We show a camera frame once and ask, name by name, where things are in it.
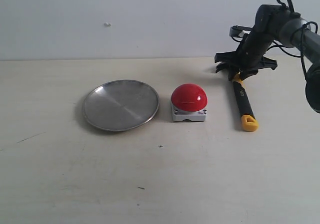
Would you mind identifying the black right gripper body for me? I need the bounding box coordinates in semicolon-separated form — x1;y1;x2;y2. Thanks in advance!
214;31;278;71

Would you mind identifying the yellow black claw hammer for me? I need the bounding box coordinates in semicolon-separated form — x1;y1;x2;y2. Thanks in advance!
228;71;259;132

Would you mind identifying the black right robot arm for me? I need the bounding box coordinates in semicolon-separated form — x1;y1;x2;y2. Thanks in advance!
214;4;320;112

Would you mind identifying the red dome push button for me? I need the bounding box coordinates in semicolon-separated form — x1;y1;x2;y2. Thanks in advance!
170;83;208;122

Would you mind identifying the round steel plate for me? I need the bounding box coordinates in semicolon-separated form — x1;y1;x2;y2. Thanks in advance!
82;79;160;132

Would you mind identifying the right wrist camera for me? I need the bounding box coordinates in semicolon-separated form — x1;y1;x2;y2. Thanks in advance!
229;25;252;38

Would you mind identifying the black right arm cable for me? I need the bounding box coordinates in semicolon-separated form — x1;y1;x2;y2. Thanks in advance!
271;0;319;81

